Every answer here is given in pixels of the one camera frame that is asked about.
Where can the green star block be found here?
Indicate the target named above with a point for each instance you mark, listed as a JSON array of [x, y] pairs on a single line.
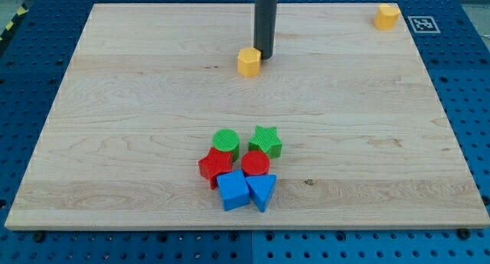
[[266, 140]]

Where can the blue square block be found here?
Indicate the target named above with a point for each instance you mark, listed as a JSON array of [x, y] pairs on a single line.
[[234, 190]]

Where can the yellow hexagon block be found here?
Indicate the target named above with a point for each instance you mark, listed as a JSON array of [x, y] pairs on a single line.
[[248, 62]]

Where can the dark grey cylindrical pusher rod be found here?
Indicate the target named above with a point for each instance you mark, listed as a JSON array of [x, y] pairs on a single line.
[[264, 27]]

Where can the yellow heart block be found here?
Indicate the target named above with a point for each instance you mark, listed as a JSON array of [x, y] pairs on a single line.
[[386, 17]]

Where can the light wooden board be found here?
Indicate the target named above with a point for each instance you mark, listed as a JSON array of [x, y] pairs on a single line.
[[366, 142]]

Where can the white fiducial marker tag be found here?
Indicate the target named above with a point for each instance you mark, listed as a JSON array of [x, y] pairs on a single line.
[[422, 24]]

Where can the green circle block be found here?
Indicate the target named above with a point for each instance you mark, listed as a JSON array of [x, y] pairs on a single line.
[[227, 140]]

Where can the blue triangle block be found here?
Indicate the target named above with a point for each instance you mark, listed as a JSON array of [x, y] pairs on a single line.
[[261, 189]]

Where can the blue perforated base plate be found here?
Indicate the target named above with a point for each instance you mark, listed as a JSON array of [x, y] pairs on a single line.
[[31, 71]]

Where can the red circle block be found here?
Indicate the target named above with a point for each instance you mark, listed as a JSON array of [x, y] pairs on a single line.
[[255, 163]]

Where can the red star block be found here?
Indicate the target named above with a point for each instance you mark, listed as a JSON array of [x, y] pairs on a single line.
[[214, 164]]

